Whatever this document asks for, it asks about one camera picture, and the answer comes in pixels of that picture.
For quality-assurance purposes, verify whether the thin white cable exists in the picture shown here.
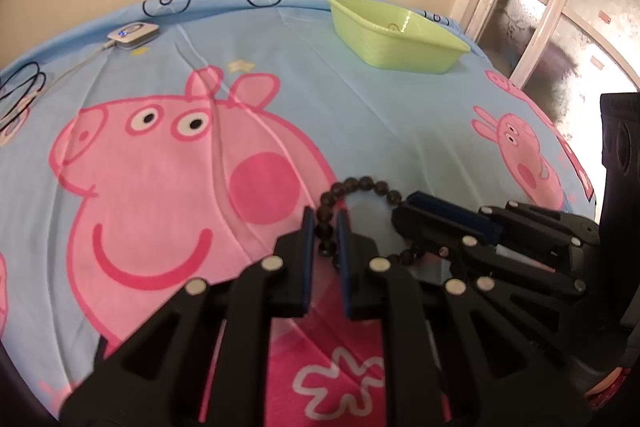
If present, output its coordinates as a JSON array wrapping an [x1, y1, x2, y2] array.
[[30, 42, 115, 95]]

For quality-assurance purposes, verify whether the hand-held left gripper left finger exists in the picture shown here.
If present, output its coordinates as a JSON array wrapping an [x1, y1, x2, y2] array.
[[59, 206, 317, 427]]

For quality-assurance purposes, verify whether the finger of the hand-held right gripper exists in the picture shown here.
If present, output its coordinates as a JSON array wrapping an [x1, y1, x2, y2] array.
[[406, 191, 602, 254], [391, 204, 589, 301]]

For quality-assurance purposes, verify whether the blue printed blanket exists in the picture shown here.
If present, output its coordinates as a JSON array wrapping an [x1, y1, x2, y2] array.
[[0, 0, 599, 427]]

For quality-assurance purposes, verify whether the small white square device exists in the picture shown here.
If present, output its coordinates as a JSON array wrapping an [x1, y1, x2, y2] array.
[[106, 21, 160, 54]]

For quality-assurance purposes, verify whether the green plastic basket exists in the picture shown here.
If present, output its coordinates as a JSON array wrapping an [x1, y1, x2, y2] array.
[[327, 0, 472, 76]]

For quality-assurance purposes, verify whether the dark bead bracelet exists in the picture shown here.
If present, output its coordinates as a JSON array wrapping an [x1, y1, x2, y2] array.
[[316, 176, 423, 269]]

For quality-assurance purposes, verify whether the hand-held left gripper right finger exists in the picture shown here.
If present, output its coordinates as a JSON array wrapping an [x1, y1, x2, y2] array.
[[336, 209, 592, 427]]

